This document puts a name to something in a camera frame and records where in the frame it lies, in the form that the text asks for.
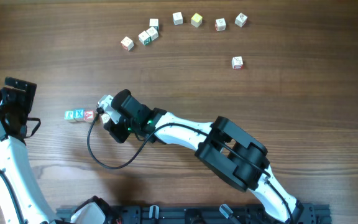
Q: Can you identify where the blue P letter block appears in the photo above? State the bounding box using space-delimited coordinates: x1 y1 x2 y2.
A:
172 12 183 25

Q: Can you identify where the green J letter block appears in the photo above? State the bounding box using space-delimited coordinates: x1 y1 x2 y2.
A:
64 110 75 122

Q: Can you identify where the white Z letter block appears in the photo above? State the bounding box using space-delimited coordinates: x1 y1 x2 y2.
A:
149 18 159 30

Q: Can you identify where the white O green block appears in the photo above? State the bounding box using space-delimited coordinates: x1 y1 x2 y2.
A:
146 27 158 41

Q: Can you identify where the red A letter block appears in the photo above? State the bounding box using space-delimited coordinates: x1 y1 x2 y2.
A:
84 110 96 123

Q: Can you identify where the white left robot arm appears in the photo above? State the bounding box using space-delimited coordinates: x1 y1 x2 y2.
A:
0 77 120 223

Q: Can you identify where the yellow topped letter block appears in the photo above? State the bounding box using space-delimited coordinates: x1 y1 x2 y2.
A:
191 13 203 27

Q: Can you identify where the red I letter block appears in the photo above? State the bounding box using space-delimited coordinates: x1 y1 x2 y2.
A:
231 56 244 70

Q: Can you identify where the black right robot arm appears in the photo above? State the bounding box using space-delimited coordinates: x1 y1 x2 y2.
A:
97 90 303 223

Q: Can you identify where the blue X letter block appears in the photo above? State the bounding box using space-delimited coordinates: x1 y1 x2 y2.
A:
73 109 85 121

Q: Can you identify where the blue H letter block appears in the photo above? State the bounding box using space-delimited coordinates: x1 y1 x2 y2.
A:
100 113 111 124

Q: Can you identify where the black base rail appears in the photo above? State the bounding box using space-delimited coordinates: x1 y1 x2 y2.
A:
56 203 332 224

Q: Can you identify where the red M letter block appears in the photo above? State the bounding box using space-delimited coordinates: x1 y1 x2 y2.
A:
121 36 134 51

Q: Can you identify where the green N letter block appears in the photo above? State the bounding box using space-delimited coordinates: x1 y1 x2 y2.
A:
138 30 151 45

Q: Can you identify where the red Q letter block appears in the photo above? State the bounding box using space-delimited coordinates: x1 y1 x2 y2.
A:
215 18 226 32

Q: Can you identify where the white K letter block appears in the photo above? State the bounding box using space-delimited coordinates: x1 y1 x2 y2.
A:
234 12 248 27

